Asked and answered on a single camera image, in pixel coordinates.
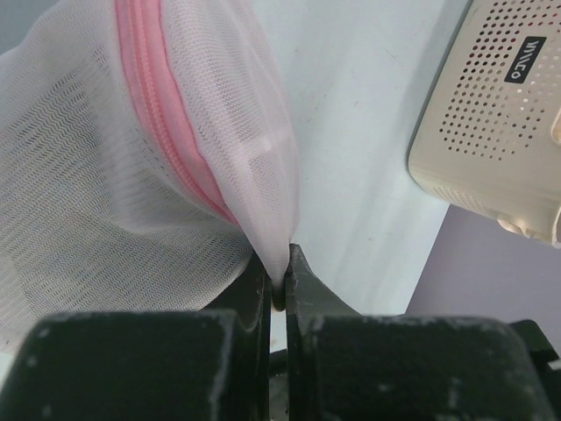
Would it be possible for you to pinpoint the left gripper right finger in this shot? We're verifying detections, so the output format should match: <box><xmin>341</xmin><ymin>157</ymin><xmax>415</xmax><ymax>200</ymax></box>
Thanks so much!
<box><xmin>285</xmin><ymin>245</ymin><xmax>552</xmax><ymax>420</ymax></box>

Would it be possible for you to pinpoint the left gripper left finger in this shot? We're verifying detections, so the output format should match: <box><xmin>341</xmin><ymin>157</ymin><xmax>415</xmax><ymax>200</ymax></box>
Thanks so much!
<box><xmin>1</xmin><ymin>259</ymin><xmax>271</xmax><ymax>420</ymax></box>

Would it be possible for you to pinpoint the white mesh laundry bag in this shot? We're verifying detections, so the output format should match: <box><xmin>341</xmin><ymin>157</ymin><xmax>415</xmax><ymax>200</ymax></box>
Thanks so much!
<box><xmin>1</xmin><ymin>1</ymin><xmax>299</xmax><ymax>353</ymax></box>

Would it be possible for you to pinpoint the cream plastic laundry basket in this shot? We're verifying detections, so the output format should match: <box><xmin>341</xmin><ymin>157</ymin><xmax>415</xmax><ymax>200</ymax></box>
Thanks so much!
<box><xmin>408</xmin><ymin>0</ymin><xmax>560</xmax><ymax>246</ymax></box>

